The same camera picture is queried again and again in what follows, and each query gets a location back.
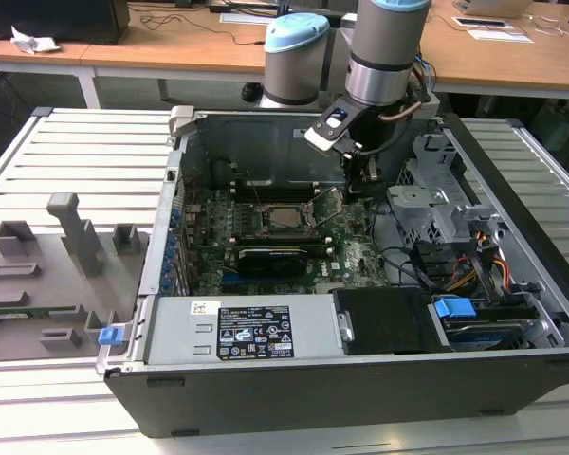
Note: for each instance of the silver laptop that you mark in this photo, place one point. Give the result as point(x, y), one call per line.
point(493, 7)

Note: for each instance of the black box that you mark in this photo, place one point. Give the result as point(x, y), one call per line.
point(52, 19)

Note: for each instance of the black RAM slot row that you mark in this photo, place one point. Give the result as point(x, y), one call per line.
point(275, 192)
point(284, 241)

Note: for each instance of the wooden desk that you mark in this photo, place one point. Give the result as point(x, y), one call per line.
point(180, 52)

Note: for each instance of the CPU socket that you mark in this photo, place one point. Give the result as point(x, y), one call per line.
point(265, 230)

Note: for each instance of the black PC case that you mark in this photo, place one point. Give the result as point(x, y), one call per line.
point(313, 398)

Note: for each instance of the metal drive cage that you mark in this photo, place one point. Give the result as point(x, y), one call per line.
point(417, 204)

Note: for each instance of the black plastic shroud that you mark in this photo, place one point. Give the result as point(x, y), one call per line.
point(384, 322)

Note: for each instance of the crumpled white paper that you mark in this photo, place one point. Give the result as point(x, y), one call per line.
point(33, 42)

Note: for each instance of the green RAM stick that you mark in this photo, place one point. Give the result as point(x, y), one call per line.
point(28, 311)

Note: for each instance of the silver CPU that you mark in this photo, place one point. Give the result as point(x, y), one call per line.
point(285, 217)

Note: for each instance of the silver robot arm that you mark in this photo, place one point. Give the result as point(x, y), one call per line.
point(389, 42)

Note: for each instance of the grey power supply unit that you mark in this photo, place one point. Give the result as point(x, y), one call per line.
point(180, 332)

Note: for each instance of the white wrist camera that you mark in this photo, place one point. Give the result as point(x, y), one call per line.
point(322, 137)

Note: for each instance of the blue case latch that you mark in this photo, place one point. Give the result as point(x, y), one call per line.
point(110, 336)

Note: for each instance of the hard disk in blue carrier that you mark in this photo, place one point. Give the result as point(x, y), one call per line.
point(455, 310)

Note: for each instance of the green motherboard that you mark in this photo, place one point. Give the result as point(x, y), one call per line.
point(355, 265)

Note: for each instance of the black chair caster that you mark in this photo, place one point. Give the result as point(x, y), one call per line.
point(251, 91)

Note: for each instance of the flat tablet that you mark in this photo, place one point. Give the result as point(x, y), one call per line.
point(479, 22)

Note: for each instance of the black graphics card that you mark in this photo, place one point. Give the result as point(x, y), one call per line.
point(272, 260)

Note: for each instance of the grey parts rack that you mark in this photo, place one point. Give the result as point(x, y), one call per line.
point(52, 265)

